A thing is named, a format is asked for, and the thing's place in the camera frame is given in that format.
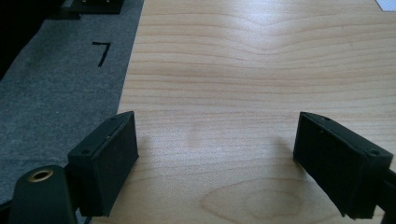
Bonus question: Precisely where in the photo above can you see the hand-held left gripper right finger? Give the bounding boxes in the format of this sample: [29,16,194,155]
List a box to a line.
[292,111,394,220]

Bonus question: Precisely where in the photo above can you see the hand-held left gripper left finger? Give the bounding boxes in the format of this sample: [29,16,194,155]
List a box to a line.
[66,110,140,217]

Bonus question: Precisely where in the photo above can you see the grey felt mat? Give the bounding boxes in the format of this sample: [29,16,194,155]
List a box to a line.
[0,0,146,224]

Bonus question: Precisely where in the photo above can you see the black stand base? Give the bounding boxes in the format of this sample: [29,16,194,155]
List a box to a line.
[46,0,125,21]

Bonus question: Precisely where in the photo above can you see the white cloth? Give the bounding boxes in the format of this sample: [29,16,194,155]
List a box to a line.
[375,0,396,13]

